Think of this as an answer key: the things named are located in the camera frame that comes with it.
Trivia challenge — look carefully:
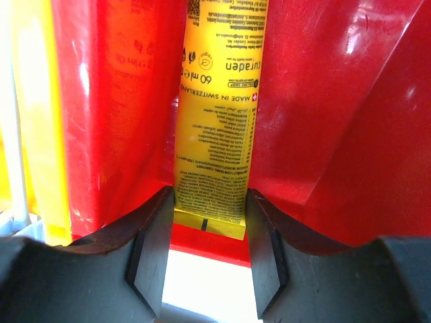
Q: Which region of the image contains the yellow bin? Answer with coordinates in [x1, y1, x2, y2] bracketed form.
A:
[1, 1, 72, 246]

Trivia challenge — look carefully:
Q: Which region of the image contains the yellow toothpaste tube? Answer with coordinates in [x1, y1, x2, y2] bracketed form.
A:
[174, 1, 268, 240]

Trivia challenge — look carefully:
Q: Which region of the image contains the red toothpaste bin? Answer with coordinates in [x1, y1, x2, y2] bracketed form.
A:
[51, 1, 430, 266]

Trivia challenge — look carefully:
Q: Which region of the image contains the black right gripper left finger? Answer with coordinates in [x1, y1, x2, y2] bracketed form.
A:
[1, 186, 174, 322]

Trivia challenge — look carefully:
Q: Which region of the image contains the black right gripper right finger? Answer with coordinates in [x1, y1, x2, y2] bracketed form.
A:
[246, 189, 430, 322]

